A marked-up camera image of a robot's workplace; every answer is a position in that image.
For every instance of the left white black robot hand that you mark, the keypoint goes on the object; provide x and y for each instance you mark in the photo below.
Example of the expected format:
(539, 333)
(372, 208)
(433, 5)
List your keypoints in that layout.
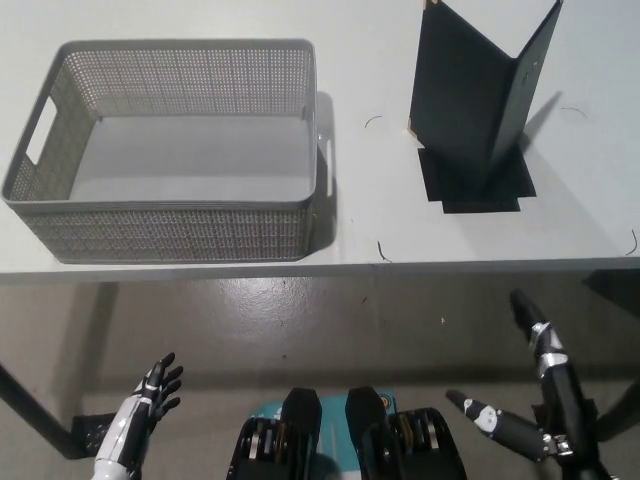
(127, 422)

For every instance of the black notebook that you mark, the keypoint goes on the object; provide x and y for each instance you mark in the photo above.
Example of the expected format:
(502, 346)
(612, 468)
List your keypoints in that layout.
(455, 95)

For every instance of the black perforated foot plate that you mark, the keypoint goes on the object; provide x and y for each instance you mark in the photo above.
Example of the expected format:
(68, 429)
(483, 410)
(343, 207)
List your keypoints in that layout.
(92, 430)

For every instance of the grey perforated plastic basket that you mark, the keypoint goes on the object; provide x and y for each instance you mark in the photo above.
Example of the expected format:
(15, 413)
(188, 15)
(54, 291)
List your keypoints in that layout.
(165, 230)

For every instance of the black tape patch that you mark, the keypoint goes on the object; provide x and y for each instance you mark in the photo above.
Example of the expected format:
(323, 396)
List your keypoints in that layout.
(505, 192)

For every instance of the black table leg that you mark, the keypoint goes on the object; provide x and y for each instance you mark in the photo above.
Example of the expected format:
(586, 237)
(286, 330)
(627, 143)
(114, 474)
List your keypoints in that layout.
(622, 410)

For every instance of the black table frame bar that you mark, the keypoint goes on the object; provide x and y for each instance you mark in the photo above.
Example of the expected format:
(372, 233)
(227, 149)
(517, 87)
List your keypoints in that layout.
(35, 405)

